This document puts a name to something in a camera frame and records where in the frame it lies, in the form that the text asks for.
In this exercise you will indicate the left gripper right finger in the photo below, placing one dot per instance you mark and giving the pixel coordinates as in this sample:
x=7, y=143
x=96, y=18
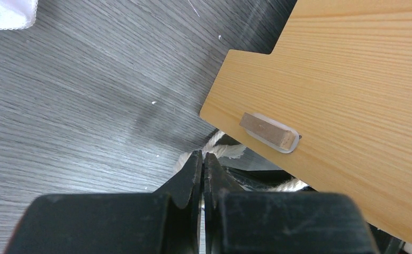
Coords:
x=239, y=221

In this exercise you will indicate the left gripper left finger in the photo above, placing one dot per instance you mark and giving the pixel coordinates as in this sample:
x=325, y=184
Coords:
x=164, y=221

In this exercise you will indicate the pink checkered duck blanket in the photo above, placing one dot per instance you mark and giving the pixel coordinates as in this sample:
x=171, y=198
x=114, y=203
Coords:
x=235, y=152

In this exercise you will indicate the wooden pet bed frame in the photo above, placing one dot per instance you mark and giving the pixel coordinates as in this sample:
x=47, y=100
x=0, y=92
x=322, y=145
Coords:
x=331, y=104

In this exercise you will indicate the white floral pillow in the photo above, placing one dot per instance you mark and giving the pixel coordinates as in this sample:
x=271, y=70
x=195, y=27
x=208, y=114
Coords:
x=17, y=15

